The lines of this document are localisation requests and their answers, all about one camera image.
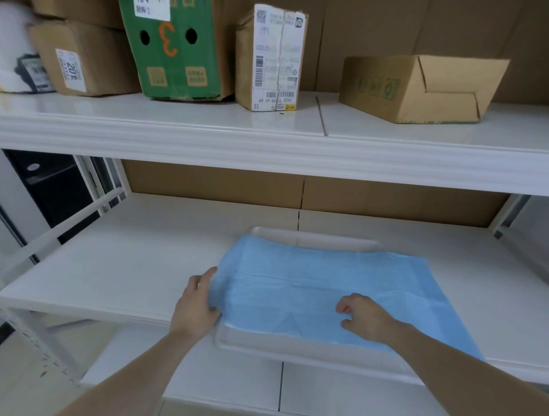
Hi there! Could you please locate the green cardboard box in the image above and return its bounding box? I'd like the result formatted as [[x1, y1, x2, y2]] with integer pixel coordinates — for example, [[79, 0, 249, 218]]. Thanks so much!
[[118, 0, 237, 103]]

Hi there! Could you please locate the person's right hand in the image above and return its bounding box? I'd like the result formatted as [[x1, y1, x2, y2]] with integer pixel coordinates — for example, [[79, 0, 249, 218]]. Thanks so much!
[[335, 293, 406, 346]]

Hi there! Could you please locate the white metal shelving rack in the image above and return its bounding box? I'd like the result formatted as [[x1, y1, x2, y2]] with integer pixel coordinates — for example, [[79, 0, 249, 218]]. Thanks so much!
[[0, 90, 549, 416]]

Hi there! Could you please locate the person's left forearm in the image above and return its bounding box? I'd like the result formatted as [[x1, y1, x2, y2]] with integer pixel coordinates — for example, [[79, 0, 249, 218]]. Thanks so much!
[[55, 330, 202, 416]]

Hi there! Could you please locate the brown box with white label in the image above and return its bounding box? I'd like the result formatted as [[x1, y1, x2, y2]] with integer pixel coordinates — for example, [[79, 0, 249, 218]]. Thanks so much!
[[27, 19, 142, 97]]

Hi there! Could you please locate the white foam package yellow tape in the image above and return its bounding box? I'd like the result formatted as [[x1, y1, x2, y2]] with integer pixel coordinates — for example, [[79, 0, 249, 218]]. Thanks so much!
[[0, 2, 55, 94]]

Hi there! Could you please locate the black drawer cabinet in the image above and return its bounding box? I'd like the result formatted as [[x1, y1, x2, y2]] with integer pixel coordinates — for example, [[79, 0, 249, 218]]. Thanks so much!
[[2, 150, 102, 246]]

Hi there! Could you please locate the white window frame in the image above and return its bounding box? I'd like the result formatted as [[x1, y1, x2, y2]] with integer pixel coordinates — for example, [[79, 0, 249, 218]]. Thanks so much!
[[73, 155, 130, 215]]

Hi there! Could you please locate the brown cardboard back panel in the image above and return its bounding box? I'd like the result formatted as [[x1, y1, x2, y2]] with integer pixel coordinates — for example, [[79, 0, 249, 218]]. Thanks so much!
[[300, 0, 549, 106], [122, 159, 511, 228]]

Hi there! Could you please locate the person's left hand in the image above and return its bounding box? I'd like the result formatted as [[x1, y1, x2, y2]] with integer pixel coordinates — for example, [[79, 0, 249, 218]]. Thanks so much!
[[169, 267, 222, 342]]

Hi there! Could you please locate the small brown cardboard box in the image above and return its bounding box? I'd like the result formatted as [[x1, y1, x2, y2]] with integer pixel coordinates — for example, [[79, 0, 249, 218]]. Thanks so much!
[[339, 54, 511, 125]]

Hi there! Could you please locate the large plain brown cardboard box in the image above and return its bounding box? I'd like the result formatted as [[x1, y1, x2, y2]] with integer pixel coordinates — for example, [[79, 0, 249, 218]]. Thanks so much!
[[30, 0, 125, 30]]

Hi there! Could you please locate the white plastic tray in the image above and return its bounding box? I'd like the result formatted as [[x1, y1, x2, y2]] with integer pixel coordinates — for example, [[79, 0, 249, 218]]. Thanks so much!
[[213, 226, 425, 385]]

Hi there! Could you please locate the blue white absorbent pad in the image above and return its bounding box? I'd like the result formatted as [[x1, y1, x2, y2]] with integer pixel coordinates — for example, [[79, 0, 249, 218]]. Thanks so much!
[[208, 234, 486, 362]]

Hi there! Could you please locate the tall box with white labels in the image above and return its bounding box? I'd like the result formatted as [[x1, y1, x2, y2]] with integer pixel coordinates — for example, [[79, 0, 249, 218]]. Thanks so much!
[[234, 4, 309, 113]]

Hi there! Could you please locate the person's right forearm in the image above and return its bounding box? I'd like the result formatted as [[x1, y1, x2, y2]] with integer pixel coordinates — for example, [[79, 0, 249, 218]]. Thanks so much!
[[385, 322, 549, 416]]

